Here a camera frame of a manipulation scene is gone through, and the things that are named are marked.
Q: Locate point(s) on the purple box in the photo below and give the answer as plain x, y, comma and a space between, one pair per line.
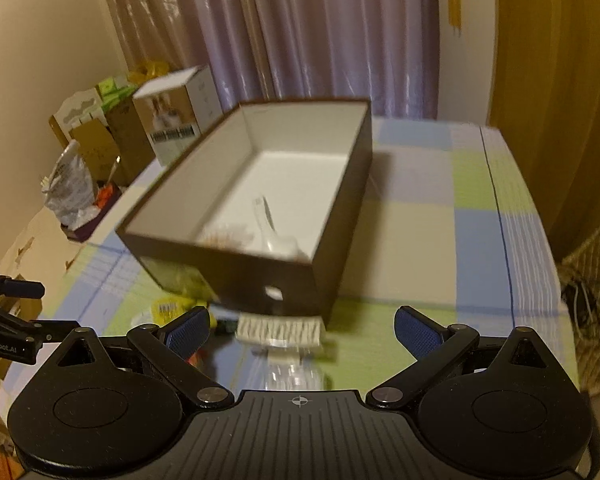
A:
87, 225

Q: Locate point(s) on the brown cardboard box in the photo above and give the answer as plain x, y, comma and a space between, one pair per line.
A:
230, 280

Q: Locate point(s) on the crumpled grey plastic bag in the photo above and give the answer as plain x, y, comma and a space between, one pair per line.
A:
70, 185

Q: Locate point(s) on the beige printed cloth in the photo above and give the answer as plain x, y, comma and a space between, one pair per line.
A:
30, 240

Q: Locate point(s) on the mauve curtain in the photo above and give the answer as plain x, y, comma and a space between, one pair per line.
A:
305, 25

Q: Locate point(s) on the yellow plastic bag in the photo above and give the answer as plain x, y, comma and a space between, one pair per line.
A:
150, 71

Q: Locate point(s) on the wooden door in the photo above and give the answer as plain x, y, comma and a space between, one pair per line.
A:
555, 85

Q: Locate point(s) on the quilted beige chair cover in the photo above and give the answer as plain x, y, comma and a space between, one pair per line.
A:
597, 360

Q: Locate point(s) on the small orange item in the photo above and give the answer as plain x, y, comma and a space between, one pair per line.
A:
107, 196

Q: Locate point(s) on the brown cardboard carton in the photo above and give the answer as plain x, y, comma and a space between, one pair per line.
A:
130, 140

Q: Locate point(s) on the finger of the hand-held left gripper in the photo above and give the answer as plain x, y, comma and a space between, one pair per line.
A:
45, 330
15, 290

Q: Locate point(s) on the yellow snack packet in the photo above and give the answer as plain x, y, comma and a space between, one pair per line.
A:
172, 309

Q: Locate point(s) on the green packets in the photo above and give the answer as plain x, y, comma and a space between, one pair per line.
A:
115, 91

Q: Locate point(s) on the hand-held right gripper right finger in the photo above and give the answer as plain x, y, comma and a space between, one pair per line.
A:
417, 332

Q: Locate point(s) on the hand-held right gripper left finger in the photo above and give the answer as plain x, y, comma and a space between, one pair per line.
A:
187, 335

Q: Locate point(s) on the white ribbed plastic piece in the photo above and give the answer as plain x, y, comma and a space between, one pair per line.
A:
280, 330

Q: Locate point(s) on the white photo product box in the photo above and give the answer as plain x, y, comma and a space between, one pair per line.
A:
175, 115

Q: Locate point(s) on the cardboard carton with white edge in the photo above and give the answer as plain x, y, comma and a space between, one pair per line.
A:
92, 145

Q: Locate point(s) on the clear plastic bag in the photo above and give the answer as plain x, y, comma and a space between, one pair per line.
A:
295, 372

